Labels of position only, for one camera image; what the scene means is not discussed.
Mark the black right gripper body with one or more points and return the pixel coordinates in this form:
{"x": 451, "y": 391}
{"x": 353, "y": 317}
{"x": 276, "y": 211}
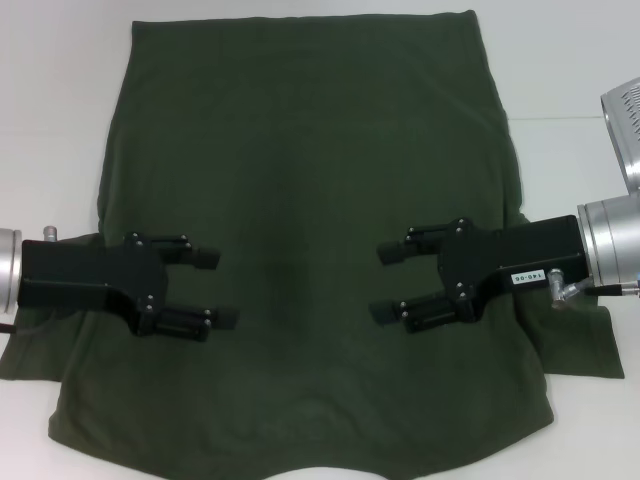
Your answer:
{"x": 525, "y": 250}

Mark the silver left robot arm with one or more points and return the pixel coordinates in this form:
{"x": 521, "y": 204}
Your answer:
{"x": 9, "y": 270}

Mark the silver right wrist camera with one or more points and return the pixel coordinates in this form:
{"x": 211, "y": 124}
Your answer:
{"x": 625, "y": 130}

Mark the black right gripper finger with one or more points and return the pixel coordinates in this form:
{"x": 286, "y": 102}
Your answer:
{"x": 395, "y": 252}
{"x": 385, "y": 311}

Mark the dark green shirt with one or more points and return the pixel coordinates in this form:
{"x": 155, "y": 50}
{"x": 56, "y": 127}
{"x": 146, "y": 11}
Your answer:
{"x": 320, "y": 175}

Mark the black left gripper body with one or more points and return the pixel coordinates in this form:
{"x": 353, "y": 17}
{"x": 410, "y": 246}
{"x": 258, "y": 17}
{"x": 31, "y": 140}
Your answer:
{"x": 90, "y": 275}

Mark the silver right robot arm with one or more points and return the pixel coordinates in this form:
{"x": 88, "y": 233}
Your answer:
{"x": 610, "y": 235}

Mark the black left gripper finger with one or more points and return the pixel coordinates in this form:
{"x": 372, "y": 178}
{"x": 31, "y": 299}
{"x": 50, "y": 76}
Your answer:
{"x": 225, "y": 319}
{"x": 207, "y": 259}

